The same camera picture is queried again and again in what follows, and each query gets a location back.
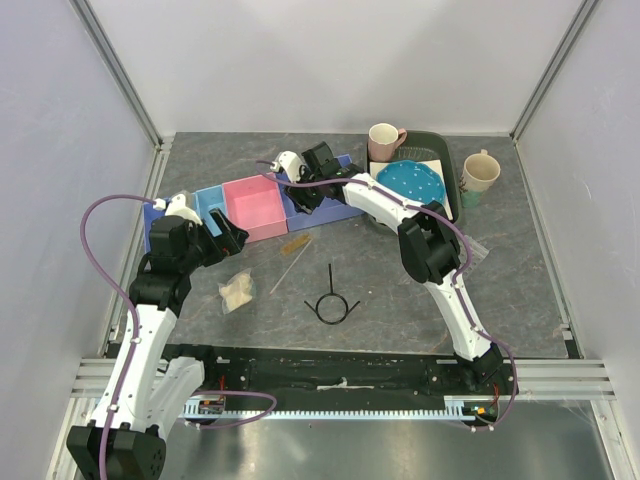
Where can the small purple bin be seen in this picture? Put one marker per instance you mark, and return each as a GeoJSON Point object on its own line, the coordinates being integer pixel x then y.
{"type": "Point", "coordinates": [150, 214]}

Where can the bag of cotton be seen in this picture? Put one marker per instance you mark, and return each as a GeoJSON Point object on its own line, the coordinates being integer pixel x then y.
{"type": "Point", "coordinates": [238, 291]}

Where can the pink mug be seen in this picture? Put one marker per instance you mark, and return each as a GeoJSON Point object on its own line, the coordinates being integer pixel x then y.
{"type": "Point", "coordinates": [383, 141]}

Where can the dark green tray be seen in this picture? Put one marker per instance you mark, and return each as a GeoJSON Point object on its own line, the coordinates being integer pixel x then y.
{"type": "Point", "coordinates": [433, 150]}

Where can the pink bin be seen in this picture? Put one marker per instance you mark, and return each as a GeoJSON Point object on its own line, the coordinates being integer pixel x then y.
{"type": "Point", "coordinates": [254, 204]}

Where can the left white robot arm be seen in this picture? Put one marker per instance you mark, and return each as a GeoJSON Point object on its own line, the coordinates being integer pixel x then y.
{"type": "Point", "coordinates": [126, 435]}

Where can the clear test tube rack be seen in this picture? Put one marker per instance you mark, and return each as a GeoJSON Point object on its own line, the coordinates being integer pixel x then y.
{"type": "Point", "coordinates": [479, 252]}

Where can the black wire spring clamp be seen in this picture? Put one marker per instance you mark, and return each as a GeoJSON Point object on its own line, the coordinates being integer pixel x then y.
{"type": "Point", "coordinates": [331, 308]}

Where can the brown wooden spatula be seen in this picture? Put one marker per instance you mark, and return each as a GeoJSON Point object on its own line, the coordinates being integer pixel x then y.
{"type": "Point", "coordinates": [295, 244]}

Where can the large purple bin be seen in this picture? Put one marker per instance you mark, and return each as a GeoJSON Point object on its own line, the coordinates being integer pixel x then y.
{"type": "Point", "coordinates": [329, 210]}

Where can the cream floral mug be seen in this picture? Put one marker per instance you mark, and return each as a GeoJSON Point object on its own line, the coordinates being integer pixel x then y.
{"type": "Point", "coordinates": [479, 173]}

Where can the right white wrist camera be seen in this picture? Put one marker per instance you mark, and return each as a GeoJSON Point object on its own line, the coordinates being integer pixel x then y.
{"type": "Point", "coordinates": [289, 165]}

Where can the light blue cable duct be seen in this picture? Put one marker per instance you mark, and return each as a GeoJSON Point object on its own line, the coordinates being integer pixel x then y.
{"type": "Point", "coordinates": [195, 410]}

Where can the blue polka dot plate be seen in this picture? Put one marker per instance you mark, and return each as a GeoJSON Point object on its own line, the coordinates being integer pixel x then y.
{"type": "Point", "coordinates": [413, 180]}

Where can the glass stirring rod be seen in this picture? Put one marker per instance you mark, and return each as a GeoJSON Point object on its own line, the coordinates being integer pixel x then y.
{"type": "Point", "coordinates": [288, 269]}

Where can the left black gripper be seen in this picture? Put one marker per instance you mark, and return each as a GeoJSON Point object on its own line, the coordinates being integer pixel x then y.
{"type": "Point", "coordinates": [232, 240]}

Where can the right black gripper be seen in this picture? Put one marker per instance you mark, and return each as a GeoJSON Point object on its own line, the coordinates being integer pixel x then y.
{"type": "Point", "coordinates": [301, 202]}

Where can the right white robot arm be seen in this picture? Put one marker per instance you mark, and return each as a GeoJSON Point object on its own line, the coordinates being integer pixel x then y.
{"type": "Point", "coordinates": [429, 246]}

